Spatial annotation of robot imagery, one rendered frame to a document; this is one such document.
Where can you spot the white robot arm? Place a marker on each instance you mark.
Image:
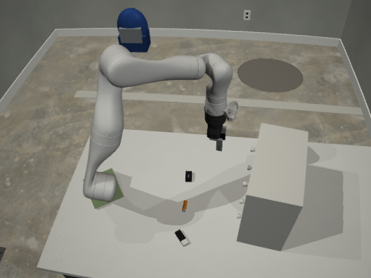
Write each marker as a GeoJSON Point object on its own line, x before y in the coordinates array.
{"type": "Point", "coordinates": [118, 68]}

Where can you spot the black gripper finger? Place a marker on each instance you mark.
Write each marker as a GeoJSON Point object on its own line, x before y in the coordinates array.
{"type": "Point", "coordinates": [219, 143]}
{"type": "Point", "coordinates": [223, 133]}

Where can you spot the black and white eraser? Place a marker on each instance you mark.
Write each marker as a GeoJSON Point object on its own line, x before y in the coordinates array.
{"type": "Point", "coordinates": [181, 238]}

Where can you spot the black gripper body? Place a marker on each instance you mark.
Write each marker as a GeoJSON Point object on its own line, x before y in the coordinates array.
{"type": "Point", "coordinates": [216, 115]}

